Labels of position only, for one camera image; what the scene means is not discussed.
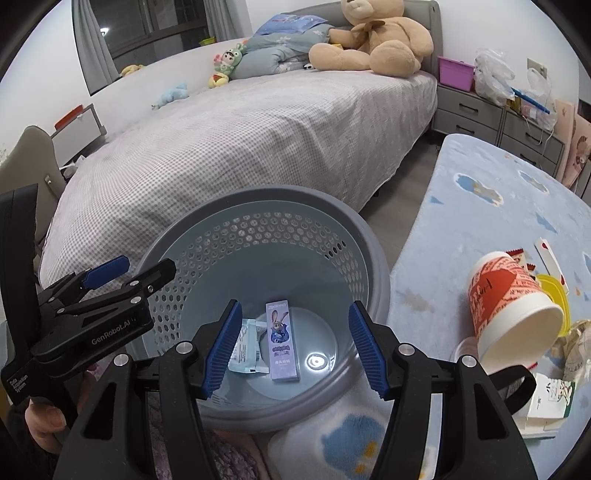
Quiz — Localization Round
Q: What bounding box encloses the grey perforated plastic basket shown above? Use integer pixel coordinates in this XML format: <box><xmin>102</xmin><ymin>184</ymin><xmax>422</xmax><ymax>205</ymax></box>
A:
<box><xmin>121</xmin><ymin>185</ymin><xmax>392</xmax><ymax>433</ymax></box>

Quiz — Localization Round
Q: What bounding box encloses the clear plastic bag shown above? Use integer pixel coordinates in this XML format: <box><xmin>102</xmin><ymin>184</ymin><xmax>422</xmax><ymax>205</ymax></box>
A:
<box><xmin>475</xmin><ymin>47</ymin><xmax>516</xmax><ymax>105</ymax></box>
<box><xmin>525</xmin><ymin>69</ymin><xmax>560</xmax><ymax>131</ymax></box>

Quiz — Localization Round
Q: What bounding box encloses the grey curtain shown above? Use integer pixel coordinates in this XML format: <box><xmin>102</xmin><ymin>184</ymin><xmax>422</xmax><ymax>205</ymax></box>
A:
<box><xmin>71</xmin><ymin>0</ymin><xmax>116</xmax><ymax>95</ymax></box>

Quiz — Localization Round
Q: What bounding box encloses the beige chair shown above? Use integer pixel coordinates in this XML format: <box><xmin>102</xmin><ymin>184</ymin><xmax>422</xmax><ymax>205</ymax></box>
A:
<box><xmin>0</xmin><ymin>126</ymin><xmax>68</xmax><ymax>259</ymax></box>

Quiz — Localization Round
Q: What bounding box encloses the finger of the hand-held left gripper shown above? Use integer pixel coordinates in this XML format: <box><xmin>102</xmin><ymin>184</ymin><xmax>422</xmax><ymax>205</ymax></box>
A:
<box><xmin>60</xmin><ymin>258</ymin><xmax>178</xmax><ymax>320</ymax></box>
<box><xmin>39</xmin><ymin>256</ymin><xmax>130</xmax><ymax>308</ymax></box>

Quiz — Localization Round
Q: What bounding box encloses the light blue quilt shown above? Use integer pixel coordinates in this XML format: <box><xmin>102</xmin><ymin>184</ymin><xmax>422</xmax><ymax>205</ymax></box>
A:
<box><xmin>228</xmin><ymin>23</ymin><xmax>342</xmax><ymax>80</ymax></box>

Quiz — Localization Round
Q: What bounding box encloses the blue printed pillow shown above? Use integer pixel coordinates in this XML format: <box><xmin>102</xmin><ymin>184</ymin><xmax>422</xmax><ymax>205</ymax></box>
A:
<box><xmin>254</xmin><ymin>13</ymin><xmax>326</xmax><ymax>36</ymax></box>

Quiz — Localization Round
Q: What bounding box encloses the blue plush toy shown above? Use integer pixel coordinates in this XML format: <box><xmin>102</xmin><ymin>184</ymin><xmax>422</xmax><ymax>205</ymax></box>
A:
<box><xmin>152</xmin><ymin>83</ymin><xmax>190</xmax><ymax>110</ymax></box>

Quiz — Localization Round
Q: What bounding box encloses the light blue wrapper packet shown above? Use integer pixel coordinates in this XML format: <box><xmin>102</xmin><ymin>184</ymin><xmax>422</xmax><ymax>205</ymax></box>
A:
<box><xmin>228</xmin><ymin>318</ymin><xmax>271</xmax><ymax>374</ymax></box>

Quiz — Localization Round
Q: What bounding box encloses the white green small carton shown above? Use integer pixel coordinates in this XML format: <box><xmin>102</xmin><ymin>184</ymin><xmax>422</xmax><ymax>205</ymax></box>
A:
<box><xmin>512</xmin><ymin>373</ymin><xmax>576</xmax><ymax>437</ymax></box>

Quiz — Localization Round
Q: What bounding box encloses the person's pink fleece clothing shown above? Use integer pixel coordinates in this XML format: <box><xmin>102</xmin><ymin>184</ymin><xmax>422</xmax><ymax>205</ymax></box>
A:
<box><xmin>148</xmin><ymin>427</ymin><xmax>264</xmax><ymax>480</ymax></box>

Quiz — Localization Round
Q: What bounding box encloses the crumpled paper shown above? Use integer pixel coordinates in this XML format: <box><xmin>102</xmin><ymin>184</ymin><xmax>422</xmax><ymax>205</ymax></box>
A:
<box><xmin>551</xmin><ymin>318</ymin><xmax>591</xmax><ymax>385</ymax></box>

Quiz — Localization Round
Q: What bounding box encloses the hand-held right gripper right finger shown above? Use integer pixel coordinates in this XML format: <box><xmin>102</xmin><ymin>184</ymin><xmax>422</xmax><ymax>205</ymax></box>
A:
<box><xmin>348</xmin><ymin>301</ymin><xmax>541</xmax><ymax>480</ymax></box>

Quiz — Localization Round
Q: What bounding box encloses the person's left hand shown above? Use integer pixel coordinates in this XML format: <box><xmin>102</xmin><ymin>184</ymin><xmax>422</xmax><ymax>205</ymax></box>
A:
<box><xmin>25</xmin><ymin>398</ymin><xmax>72</xmax><ymax>456</ymax></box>

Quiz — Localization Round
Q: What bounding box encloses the dark window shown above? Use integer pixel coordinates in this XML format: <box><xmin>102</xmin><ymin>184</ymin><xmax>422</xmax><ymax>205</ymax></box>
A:
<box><xmin>90</xmin><ymin>0</ymin><xmax>252</xmax><ymax>93</ymax></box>

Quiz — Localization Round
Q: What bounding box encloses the black strap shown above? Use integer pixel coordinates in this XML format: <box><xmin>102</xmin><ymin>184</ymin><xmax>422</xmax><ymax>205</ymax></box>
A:
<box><xmin>489</xmin><ymin>364</ymin><xmax>537</xmax><ymax>403</ymax></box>

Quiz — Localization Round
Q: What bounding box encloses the yellow plastic lid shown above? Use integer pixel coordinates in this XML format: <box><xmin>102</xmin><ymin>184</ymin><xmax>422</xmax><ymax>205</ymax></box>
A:
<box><xmin>534</xmin><ymin>273</ymin><xmax>573</xmax><ymax>339</ymax></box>

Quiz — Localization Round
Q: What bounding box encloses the grey drawer nightstand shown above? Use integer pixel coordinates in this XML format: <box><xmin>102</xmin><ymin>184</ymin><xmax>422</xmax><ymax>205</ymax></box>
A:
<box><xmin>499</xmin><ymin>108</ymin><xmax>567</xmax><ymax>177</ymax></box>
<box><xmin>431</xmin><ymin>83</ymin><xmax>505</xmax><ymax>145</ymax></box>

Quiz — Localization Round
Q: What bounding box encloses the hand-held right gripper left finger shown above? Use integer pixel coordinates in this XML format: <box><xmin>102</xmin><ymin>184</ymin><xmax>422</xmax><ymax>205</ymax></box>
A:
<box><xmin>58</xmin><ymin>299</ymin><xmax>244</xmax><ymax>480</ymax></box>

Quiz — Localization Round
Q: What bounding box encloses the blue cloud print tablecloth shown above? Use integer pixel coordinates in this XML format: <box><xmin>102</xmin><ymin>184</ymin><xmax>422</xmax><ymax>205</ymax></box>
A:
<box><xmin>268</xmin><ymin>133</ymin><xmax>591</xmax><ymax>480</ymax></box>

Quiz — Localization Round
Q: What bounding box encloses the bed with checkered sheet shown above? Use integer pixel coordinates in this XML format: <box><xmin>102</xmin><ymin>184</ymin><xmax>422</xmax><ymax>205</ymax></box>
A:
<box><xmin>37</xmin><ymin>0</ymin><xmax>444</xmax><ymax>296</ymax></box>

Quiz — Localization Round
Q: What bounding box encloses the white wooden furniture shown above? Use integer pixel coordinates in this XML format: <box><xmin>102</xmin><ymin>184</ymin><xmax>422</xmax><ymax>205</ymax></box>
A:
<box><xmin>50</xmin><ymin>104</ymin><xmax>108</xmax><ymax>142</ymax></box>

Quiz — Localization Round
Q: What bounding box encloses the large brown teddy bear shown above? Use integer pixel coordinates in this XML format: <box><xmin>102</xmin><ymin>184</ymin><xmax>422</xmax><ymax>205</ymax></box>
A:
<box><xmin>308</xmin><ymin>0</ymin><xmax>435</xmax><ymax>78</ymax></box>

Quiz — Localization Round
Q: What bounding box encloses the red white paper cup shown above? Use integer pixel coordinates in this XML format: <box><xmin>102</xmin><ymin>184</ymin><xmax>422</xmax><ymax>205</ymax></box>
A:
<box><xmin>466</xmin><ymin>251</ymin><xmax>566</xmax><ymax>371</ymax></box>

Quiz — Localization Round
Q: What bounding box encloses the pink storage box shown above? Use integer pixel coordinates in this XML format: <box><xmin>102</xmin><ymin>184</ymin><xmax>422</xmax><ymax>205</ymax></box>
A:
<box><xmin>438</xmin><ymin>55</ymin><xmax>476</xmax><ymax>93</ymax></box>

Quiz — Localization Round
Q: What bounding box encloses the orange red item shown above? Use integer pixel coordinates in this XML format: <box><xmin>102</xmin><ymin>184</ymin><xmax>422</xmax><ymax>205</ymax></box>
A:
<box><xmin>54</xmin><ymin>106</ymin><xmax>84</xmax><ymax>130</ymax></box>

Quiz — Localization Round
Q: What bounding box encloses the doll plush with green hat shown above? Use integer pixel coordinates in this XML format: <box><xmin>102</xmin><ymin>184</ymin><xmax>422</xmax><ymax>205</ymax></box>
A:
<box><xmin>212</xmin><ymin>42</ymin><xmax>247</xmax><ymax>75</ymax></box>

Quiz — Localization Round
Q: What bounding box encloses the purple rabbit print box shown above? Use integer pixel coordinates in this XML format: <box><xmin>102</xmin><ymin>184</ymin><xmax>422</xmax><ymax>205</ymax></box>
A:
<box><xmin>264</xmin><ymin>299</ymin><xmax>301</xmax><ymax>383</ymax></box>

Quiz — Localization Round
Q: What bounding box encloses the blue stick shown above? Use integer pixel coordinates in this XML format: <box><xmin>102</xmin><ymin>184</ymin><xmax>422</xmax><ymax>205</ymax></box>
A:
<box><xmin>510</xmin><ymin>87</ymin><xmax>551</xmax><ymax>114</ymax></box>

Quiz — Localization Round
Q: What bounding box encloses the pink picture board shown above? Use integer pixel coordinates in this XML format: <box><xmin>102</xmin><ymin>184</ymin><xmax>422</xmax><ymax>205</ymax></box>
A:
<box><xmin>553</xmin><ymin>98</ymin><xmax>576</xmax><ymax>182</ymax></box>
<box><xmin>569</xmin><ymin>113</ymin><xmax>591</xmax><ymax>191</ymax></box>

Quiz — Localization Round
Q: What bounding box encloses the white red paper packet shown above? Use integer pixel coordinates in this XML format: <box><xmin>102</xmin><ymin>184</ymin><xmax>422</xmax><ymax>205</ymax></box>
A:
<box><xmin>534</xmin><ymin>237</ymin><xmax>570</xmax><ymax>297</ymax></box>

